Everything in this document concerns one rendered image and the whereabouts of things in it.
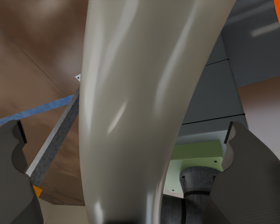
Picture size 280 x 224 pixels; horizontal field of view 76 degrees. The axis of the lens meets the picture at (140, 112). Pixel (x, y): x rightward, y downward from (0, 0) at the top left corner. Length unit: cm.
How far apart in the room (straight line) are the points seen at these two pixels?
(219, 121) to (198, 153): 14
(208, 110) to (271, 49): 88
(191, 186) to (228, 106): 33
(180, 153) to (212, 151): 12
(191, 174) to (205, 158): 9
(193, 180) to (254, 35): 104
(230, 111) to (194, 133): 16
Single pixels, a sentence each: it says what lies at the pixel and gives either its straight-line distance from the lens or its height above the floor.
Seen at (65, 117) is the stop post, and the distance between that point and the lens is 144.
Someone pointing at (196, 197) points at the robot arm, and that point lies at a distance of 74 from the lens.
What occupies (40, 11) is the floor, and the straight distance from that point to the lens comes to 166.
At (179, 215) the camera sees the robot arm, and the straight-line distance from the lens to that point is 69.
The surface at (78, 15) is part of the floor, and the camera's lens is 151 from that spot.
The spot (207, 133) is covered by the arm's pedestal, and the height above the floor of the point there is 85.
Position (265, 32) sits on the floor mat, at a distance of 147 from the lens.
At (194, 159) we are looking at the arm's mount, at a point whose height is 92.
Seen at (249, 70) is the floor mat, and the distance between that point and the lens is 160.
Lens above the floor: 127
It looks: 41 degrees down
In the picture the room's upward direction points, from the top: 167 degrees counter-clockwise
